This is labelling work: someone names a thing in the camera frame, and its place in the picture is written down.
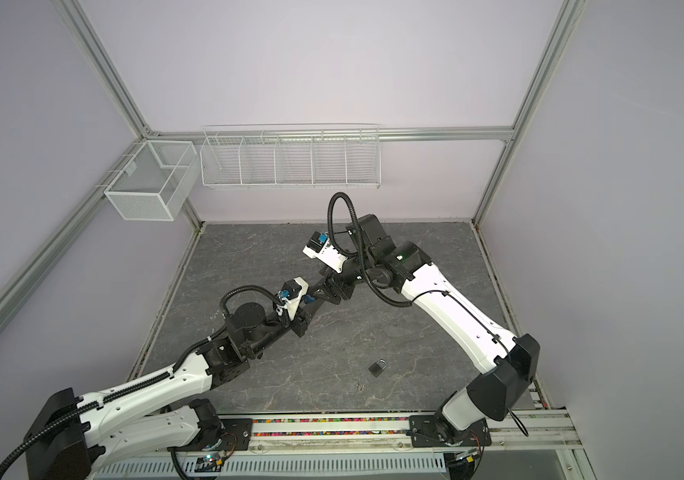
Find dark grey padlock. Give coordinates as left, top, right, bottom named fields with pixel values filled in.
left=368, top=359, right=387, bottom=378

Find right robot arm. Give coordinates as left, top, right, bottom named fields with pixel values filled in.
left=327, top=192, right=541, bottom=445

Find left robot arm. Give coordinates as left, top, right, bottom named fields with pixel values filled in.
left=0, top=278, right=327, bottom=479

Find white mesh box basket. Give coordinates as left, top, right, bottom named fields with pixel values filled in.
left=105, top=140, right=201, bottom=222

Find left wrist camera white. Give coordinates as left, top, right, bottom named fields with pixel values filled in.
left=277, top=277, right=309, bottom=321

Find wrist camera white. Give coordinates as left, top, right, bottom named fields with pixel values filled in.
left=277, top=277, right=309, bottom=321
left=303, top=231, right=348, bottom=273

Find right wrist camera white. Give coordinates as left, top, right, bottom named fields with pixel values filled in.
left=303, top=231, right=348, bottom=273

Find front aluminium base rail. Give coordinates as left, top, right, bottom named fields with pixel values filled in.
left=74, top=409, right=584, bottom=460

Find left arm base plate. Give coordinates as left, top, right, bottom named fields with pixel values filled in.
left=176, top=417, right=253, bottom=453

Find white wire shelf basket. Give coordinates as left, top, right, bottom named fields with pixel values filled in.
left=200, top=123, right=382, bottom=189

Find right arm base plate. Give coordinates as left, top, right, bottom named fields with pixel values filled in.
left=407, top=414, right=492, bottom=448

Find white vented cable duct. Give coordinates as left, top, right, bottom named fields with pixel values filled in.
left=95, top=453, right=448, bottom=479

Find aluminium frame rails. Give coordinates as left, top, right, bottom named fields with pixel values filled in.
left=0, top=0, right=589, bottom=385

